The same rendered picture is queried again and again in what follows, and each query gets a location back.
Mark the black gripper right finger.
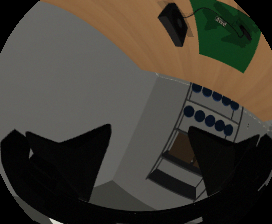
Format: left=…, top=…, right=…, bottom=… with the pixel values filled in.
left=187, top=127, right=260, bottom=196

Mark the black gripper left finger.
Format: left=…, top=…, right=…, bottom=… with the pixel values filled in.
left=26, top=124, right=111, bottom=201

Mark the green circuit board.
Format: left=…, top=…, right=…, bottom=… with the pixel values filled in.
left=189, top=0, right=261, bottom=73

